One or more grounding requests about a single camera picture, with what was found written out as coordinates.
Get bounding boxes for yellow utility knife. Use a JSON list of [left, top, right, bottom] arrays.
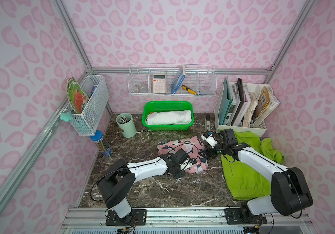
[[182, 85, 197, 95]]

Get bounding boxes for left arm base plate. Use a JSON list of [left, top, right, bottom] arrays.
[[106, 209, 147, 227]]

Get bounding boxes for lime green garment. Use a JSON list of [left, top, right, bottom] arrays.
[[221, 132, 285, 200]]

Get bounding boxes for clear wire wall shelf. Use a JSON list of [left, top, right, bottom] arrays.
[[128, 63, 217, 97]]

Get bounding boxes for white mesh wall basket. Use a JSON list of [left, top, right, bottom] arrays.
[[69, 75, 110, 136]]

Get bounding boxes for blue book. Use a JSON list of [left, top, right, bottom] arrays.
[[170, 65, 186, 94]]

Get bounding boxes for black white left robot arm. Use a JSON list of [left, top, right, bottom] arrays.
[[95, 149, 196, 222]]

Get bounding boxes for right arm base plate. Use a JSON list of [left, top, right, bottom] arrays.
[[221, 208, 268, 226]]

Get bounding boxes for pink calculator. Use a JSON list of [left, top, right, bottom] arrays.
[[152, 74, 166, 94]]

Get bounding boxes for blue lid pencil jar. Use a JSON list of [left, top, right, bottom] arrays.
[[90, 130, 113, 157]]

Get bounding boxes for brown paper envelopes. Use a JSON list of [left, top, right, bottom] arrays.
[[252, 86, 280, 127]]

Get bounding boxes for green plastic basket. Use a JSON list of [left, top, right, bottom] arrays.
[[142, 100, 194, 131]]

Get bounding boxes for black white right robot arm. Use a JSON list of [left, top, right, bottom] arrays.
[[201, 129, 313, 221]]

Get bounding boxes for white file organizer rack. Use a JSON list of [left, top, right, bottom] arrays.
[[214, 79, 273, 137]]

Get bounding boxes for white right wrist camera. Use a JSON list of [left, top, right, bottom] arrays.
[[201, 131, 218, 148]]

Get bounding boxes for green red paper packet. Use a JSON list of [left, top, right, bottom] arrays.
[[67, 78, 89, 114]]

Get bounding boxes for white rolled cloth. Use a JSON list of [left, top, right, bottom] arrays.
[[146, 110, 192, 125]]

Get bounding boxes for small glass dish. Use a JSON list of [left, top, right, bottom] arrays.
[[137, 83, 149, 94]]

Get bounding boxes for pink shark print shorts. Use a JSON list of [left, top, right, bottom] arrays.
[[157, 136, 208, 174]]

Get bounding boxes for mint green cup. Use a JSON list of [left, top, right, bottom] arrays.
[[116, 113, 136, 138]]

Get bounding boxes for black remote control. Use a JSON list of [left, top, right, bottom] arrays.
[[205, 114, 210, 131]]

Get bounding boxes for dark green folder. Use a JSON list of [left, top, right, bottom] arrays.
[[219, 78, 233, 125]]

